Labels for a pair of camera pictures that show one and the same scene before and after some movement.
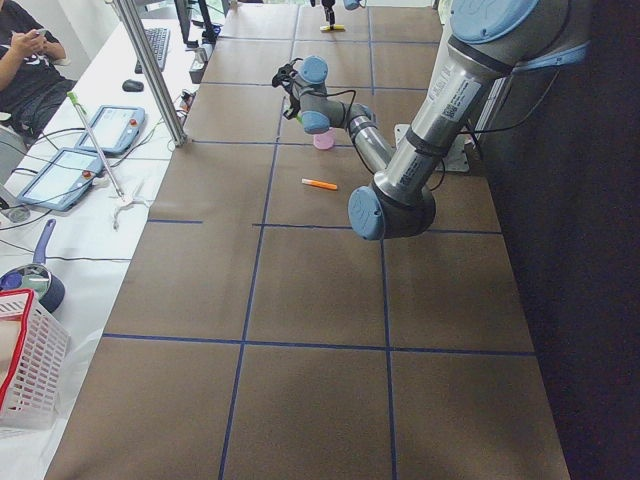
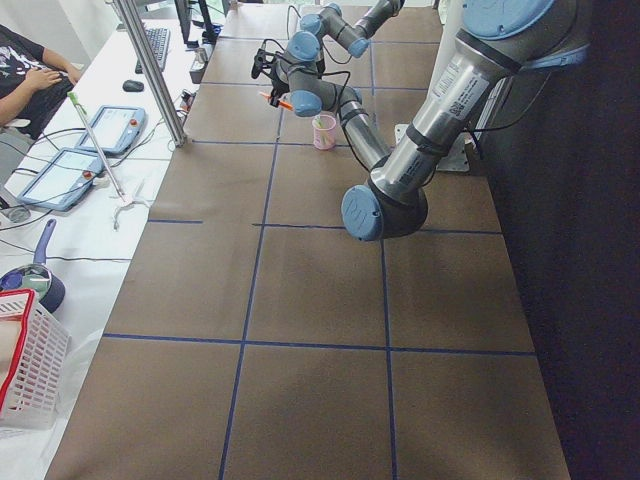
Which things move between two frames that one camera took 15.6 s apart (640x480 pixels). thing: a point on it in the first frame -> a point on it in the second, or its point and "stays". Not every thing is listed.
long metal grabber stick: [80, 111] stays
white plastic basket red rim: [35, 357] stays
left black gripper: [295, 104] -> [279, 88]
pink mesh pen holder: [324, 141] stays
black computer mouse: [133, 86] stays
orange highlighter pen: [320, 184] -> [281, 103]
